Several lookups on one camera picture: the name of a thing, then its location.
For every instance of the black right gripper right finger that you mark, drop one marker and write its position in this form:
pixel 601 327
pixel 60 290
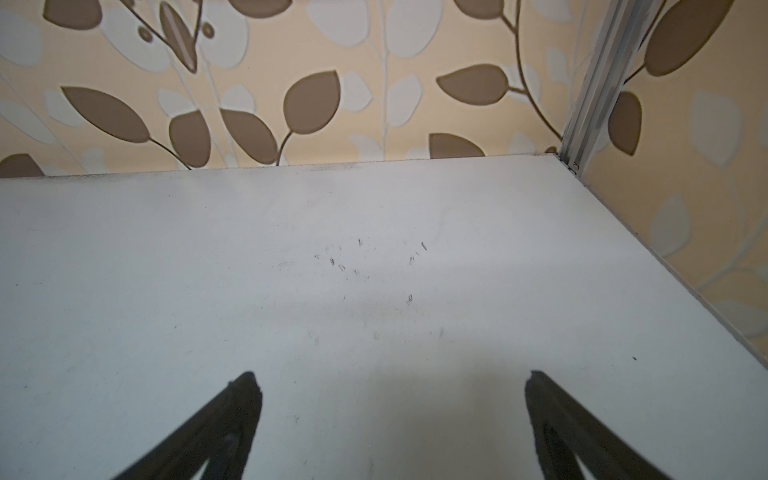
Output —
pixel 570 440

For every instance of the aluminium frame corner post right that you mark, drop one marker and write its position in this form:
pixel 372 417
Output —
pixel 619 38

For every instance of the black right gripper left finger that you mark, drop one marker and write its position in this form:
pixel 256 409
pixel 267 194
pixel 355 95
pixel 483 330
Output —
pixel 215 442

